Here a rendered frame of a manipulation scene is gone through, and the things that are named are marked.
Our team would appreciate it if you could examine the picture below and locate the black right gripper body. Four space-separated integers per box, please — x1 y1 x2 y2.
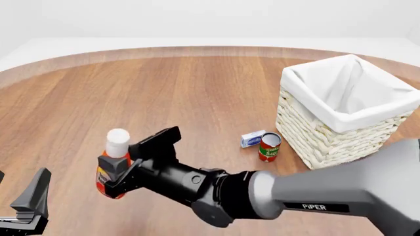
104 158 148 200

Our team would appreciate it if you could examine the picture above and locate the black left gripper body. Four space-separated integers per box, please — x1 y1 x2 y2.
0 212 49 236

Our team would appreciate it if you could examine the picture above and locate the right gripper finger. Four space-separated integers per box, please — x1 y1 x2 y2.
97 155 132 183

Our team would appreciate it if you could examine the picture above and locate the red ketchup bottle white cap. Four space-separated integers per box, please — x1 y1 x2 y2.
96 128 133 199

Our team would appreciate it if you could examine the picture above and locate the white woven basket cloth liner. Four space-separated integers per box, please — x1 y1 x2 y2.
274 53 420 171

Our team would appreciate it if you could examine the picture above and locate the small blue white box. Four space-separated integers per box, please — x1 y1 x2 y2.
240 129 267 149

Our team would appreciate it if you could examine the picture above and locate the red green tomato sauce can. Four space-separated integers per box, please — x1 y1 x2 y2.
258 132 282 163

